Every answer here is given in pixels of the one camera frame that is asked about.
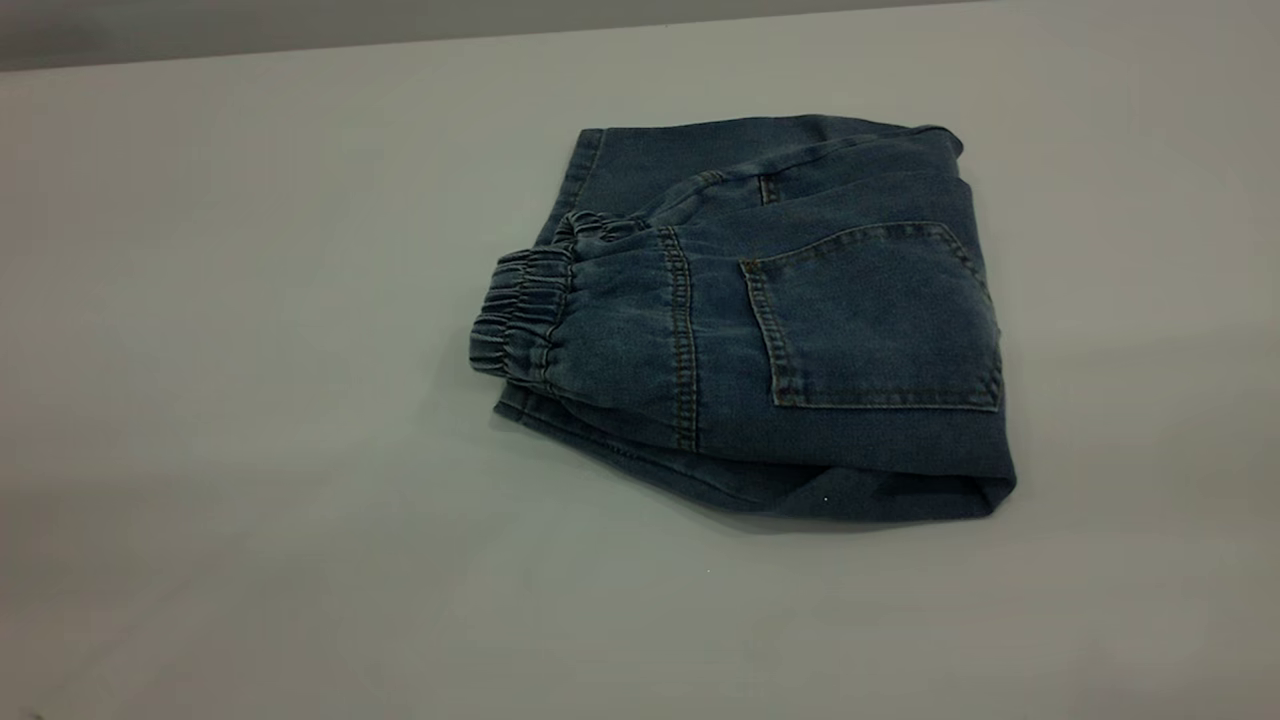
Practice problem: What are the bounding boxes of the blue faded denim pants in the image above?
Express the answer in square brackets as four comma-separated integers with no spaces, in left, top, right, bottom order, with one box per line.
[468,113,1018,523]

